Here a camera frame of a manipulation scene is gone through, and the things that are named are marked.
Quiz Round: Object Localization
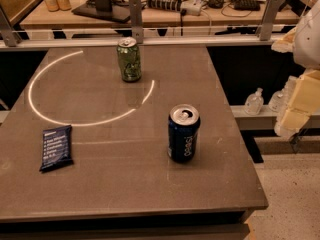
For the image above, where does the clear sanitizer bottle left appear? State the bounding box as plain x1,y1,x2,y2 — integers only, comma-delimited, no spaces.
244,88,264,115

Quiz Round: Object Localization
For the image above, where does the black monitor stand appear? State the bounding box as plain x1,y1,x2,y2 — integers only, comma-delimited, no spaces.
72,0,130,23

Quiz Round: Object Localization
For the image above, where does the black box on desk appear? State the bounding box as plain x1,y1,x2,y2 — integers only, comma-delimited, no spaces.
234,0,260,11

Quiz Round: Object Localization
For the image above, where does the power strip with cables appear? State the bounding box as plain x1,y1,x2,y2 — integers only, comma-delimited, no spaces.
147,0,202,16

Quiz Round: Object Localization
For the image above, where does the blue Pepsi can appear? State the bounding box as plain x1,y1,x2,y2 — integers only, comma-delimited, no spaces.
168,104,201,163

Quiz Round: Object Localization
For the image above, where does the wooden desk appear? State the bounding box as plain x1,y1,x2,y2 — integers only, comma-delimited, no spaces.
19,0,301,40

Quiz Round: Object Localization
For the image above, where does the green soda can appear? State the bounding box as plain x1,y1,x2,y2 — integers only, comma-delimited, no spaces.
117,37,142,82

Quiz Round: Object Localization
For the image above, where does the clear sanitizer bottle right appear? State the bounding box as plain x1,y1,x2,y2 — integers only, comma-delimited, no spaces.
268,90,284,112

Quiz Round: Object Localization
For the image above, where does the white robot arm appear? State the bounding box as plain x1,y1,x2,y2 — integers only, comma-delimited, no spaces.
271,11,320,137

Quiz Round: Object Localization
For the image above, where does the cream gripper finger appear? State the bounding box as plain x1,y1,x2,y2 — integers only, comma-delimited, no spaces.
274,69,320,138
271,27,297,53

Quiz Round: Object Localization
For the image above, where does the clear sanitizer bottle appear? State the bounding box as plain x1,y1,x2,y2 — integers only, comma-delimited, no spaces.
268,90,284,112
244,88,264,115

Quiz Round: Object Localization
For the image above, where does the metal guard rail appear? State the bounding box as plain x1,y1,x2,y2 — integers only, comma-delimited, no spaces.
1,11,297,50

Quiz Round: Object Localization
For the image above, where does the grey side shelf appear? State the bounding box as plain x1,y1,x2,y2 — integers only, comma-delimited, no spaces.
231,105,320,130

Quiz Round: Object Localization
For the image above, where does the dark blue rxbar wrapper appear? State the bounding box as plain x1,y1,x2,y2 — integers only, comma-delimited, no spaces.
39,125,73,172

